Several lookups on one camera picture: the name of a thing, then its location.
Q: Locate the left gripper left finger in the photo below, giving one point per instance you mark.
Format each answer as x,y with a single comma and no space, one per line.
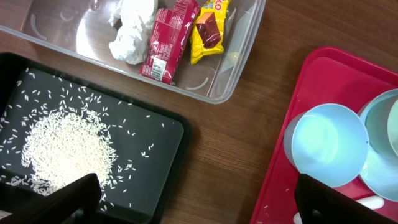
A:
81,195

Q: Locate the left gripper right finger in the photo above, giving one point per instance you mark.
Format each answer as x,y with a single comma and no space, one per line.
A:
318,203

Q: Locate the white rice pile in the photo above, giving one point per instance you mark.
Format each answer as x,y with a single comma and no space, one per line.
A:
54,131

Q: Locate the light blue bowl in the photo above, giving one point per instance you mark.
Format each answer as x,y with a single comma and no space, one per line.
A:
328,142

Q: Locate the light blue plate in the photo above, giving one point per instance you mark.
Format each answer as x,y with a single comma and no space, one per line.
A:
380,170

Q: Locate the mint green bowl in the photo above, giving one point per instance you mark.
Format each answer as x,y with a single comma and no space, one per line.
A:
392,127

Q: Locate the white napkin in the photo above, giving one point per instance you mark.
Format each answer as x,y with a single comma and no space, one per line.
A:
137,19

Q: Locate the yellow snack wrapper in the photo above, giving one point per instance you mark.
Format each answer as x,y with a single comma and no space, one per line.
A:
208,32

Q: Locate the red snack wrapper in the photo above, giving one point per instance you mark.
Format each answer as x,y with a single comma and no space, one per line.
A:
172,28

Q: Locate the black plastic tray bin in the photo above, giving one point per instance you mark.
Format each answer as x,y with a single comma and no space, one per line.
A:
169,151

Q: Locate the red serving tray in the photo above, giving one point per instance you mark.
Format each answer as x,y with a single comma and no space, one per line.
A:
328,75

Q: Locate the clear plastic bin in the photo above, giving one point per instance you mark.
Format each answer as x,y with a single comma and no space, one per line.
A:
80,28

